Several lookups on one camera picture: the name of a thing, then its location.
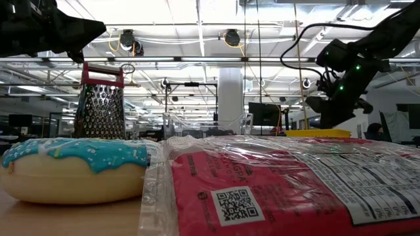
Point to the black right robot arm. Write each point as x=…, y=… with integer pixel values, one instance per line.
x=384, y=36

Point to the clear plastic bin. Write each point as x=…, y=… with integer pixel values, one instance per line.
x=203, y=126

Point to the blue frosted toy donut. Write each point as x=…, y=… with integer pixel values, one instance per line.
x=65, y=177

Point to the red wrapped packet QR code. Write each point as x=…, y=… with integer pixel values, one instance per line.
x=262, y=183

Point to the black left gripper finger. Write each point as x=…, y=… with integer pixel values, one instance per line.
x=83, y=31
x=76, y=56

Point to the black frame stand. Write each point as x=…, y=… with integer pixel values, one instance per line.
x=192, y=84

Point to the yellow plastic basket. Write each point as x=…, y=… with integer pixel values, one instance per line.
x=316, y=133

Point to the person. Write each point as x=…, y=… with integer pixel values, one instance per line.
x=374, y=130

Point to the white pillar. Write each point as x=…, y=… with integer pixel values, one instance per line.
x=230, y=98

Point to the black monitor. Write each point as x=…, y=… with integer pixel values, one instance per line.
x=264, y=114

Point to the small dark monitor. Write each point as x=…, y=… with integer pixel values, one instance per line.
x=19, y=120

